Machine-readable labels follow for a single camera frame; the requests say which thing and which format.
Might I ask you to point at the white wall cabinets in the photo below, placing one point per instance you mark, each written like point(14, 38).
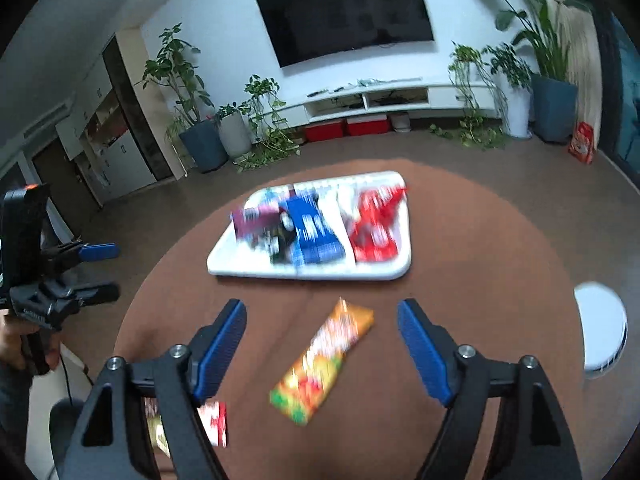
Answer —
point(125, 160)

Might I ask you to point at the person's left hand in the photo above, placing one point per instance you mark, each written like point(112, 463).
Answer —
point(12, 342)

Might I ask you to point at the bushy plant in white pot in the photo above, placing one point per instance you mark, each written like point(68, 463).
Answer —
point(517, 110)

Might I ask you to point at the white round container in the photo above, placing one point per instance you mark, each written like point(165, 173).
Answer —
point(600, 330)

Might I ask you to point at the blue striped snack packet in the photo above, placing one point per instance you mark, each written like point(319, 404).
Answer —
point(312, 230)

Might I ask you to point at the large-leaf plant in blue pot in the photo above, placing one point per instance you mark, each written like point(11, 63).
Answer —
point(552, 107)

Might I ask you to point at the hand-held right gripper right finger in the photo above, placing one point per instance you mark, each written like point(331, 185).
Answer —
point(425, 355)

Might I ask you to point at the plant in grey pot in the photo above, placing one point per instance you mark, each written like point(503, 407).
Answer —
point(235, 135)

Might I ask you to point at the beige curtain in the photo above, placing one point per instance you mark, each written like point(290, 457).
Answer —
point(575, 35)

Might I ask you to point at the tall plant in blue pot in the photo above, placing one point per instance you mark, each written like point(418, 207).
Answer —
point(202, 145)

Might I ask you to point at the wall-mounted black television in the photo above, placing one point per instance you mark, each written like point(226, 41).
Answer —
point(345, 15)

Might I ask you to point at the red storage box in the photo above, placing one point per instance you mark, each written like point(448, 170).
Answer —
point(367, 125)
point(325, 131)

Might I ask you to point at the trailing green floor plant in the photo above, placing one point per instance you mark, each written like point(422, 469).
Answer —
point(270, 145)

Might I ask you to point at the gold foil snack packet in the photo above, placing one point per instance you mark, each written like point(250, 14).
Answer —
point(156, 432)

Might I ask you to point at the white television cabinet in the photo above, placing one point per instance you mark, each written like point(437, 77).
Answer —
point(330, 109)

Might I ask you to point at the red chocolate ball packet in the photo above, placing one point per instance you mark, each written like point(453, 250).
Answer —
point(372, 230)

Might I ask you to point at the glass sliding door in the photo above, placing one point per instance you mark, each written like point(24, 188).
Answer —
point(622, 110)

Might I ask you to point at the person's left forearm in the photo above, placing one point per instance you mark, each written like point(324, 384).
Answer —
point(12, 400)

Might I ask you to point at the small white pot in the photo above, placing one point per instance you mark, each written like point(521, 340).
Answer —
point(401, 122)

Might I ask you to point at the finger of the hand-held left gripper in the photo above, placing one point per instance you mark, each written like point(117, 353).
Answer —
point(95, 294)
point(100, 252)

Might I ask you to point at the brown gold heart-print packet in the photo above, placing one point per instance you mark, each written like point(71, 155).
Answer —
point(255, 222)

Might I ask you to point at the light blue snack packet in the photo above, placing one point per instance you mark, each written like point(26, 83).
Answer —
point(272, 195)

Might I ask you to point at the white divided plastic tray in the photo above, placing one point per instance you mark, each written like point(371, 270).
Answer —
point(385, 270)

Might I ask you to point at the black snack packet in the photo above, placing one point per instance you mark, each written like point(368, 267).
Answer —
point(282, 240)

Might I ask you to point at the hanging vine plant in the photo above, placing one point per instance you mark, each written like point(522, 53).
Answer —
point(467, 65)

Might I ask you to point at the red and white snack packet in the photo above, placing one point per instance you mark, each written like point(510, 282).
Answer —
point(215, 422)

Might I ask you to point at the orange snack packet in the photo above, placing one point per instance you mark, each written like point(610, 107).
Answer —
point(325, 355)

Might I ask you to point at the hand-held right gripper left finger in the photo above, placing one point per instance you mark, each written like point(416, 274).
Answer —
point(220, 350)

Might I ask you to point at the red paper bag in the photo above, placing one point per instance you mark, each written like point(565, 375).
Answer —
point(581, 144)

